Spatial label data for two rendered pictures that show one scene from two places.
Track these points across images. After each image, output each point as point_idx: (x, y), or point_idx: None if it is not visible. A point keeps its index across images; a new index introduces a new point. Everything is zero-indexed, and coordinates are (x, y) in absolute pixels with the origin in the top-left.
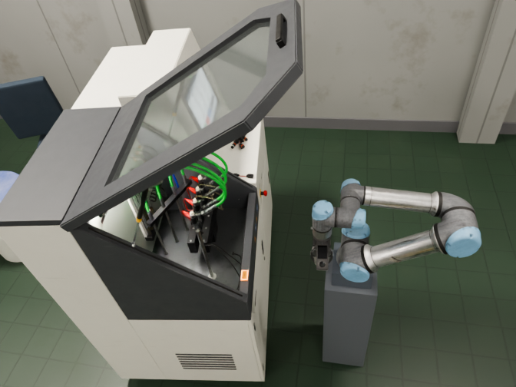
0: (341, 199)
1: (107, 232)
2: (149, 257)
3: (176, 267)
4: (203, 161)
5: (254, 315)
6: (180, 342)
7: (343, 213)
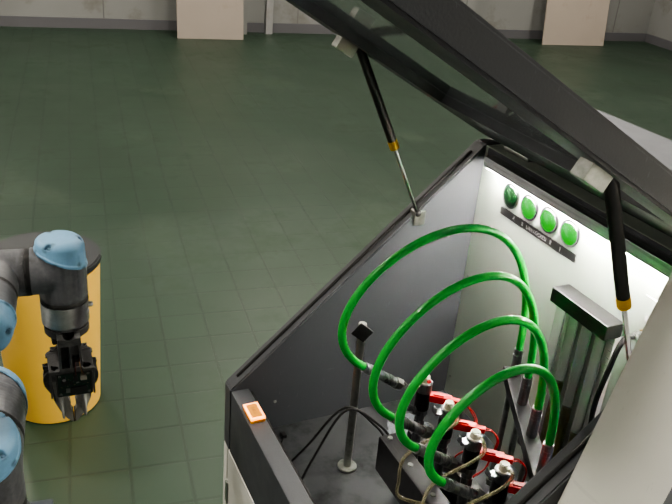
0: (13, 289)
1: (497, 240)
2: (384, 230)
3: (345, 270)
4: (531, 480)
5: (233, 498)
6: None
7: (8, 249)
